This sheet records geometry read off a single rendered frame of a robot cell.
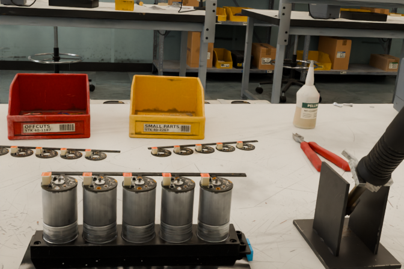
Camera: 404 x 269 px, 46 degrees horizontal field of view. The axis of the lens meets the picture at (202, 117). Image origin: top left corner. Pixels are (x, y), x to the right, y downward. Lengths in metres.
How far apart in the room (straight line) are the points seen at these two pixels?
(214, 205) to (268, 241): 0.08
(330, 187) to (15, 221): 0.26
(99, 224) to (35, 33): 4.44
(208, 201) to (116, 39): 4.43
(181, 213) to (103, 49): 4.44
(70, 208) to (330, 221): 0.20
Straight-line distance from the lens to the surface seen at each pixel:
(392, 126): 0.33
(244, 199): 0.48
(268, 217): 0.45
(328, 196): 0.40
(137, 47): 4.77
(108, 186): 0.34
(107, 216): 0.35
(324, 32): 2.99
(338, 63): 4.97
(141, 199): 0.34
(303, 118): 0.71
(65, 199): 0.35
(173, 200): 0.34
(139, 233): 0.35
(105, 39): 4.74
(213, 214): 0.35
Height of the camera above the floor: 0.96
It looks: 17 degrees down
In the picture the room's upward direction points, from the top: 4 degrees clockwise
